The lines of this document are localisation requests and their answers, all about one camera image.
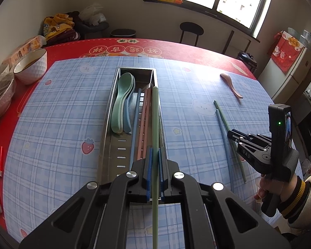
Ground white refrigerator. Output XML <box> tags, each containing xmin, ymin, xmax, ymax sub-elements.
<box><xmin>258</xmin><ymin>48</ymin><xmax>311</xmax><ymax>104</ymax></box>

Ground green spoon in tray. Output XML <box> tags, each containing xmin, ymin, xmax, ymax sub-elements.
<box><xmin>111</xmin><ymin>73</ymin><xmax>134</xmax><ymax>134</ymax></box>

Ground white textured bowl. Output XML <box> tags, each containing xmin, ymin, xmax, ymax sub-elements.
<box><xmin>13</xmin><ymin>48</ymin><xmax>47</xmax><ymax>85</ymax></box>

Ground white plastic bag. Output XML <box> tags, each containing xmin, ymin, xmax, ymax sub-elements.
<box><xmin>78</xmin><ymin>3</ymin><xmax>107</xmax><ymax>26</ymax></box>

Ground light green chopstick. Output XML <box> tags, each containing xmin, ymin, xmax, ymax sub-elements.
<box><xmin>213</xmin><ymin>100</ymin><xmax>247</xmax><ymax>183</ymax></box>
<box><xmin>152</xmin><ymin>87</ymin><xmax>159</xmax><ymax>249</ymax></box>

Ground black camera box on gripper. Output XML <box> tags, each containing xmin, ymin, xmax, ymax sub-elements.
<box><xmin>268</xmin><ymin>104</ymin><xmax>292</xmax><ymax>182</ymax></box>

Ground blue chopstick in tray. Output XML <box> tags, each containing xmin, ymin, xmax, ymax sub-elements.
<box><xmin>129</xmin><ymin>88</ymin><xmax>141</xmax><ymax>170</ymax></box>

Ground blue chopstick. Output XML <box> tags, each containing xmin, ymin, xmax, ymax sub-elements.
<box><xmin>215</xmin><ymin>109</ymin><xmax>234</xmax><ymax>192</ymax></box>
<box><xmin>129</xmin><ymin>88</ymin><xmax>141</xmax><ymax>170</ymax></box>

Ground dark metal chair frame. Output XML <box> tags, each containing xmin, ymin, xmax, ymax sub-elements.
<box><xmin>221</xmin><ymin>30</ymin><xmax>252</xmax><ymax>55</ymax></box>

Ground cream sleeve right forearm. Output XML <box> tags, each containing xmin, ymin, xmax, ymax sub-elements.
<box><xmin>277</xmin><ymin>176</ymin><xmax>311</xmax><ymax>229</ymax></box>

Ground right hand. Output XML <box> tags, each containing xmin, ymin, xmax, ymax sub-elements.
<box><xmin>253</xmin><ymin>174</ymin><xmax>284</xmax><ymax>209</ymax></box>

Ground blue plaid table mat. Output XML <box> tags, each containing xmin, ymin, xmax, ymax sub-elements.
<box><xmin>3</xmin><ymin>57</ymin><xmax>271</xmax><ymax>241</ymax></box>

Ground snack package beside bowl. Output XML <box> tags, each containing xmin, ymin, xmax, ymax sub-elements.
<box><xmin>2</xmin><ymin>35</ymin><xmax>46</xmax><ymax>67</ymax></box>

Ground steel utensil tray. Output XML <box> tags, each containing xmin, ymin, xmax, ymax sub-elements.
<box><xmin>97</xmin><ymin>67</ymin><xmax>158</xmax><ymax>184</ymax></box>

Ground yellow snack bags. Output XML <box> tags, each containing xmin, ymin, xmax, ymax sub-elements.
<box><xmin>43</xmin><ymin>13</ymin><xmax>74</xmax><ymax>41</ymax></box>

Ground pink chopstick in tray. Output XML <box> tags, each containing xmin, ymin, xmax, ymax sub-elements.
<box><xmin>137</xmin><ymin>88</ymin><xmax>148</xmax><ymax>160</ymax></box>
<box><xmin>143</xmin><ymin>87</ymin><xmax>152</xmax><ymax>159</ymax></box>

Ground black round stool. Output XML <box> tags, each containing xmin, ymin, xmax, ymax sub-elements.
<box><xmin>179</xmin><ymin>22</ymin><xmax>204</xmax><ymax>47</ymax></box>

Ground red cloth on fridge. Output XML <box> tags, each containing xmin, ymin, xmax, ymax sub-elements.
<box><xmin>271</xmin><ymin>31</ymin><xmax>305</xmax><ymax>74</ymax></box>

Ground red printed tablecloth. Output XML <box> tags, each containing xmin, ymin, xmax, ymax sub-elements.
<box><xmin>0</xmin><ymin>39</ymin><xmax>252</xmax><ymax>237</ymax></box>

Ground black electric pressure cooker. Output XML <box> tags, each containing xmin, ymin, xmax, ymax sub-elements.
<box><xmin>237</xmin><ymin>51</ymin><xmax>257</xmax><ymax>73</ymax></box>

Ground blue spoon in tray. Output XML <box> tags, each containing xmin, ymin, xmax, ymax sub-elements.
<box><xmin>123</xmin><ymin>76</ymin><xmax>135</xmax><ymax>134</ymax></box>

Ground pink ceramic spoon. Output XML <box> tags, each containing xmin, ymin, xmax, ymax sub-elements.
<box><xmin>220</xmin><ymin>73</ymin><xmax>243</xmax><ymax>99</ymax></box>

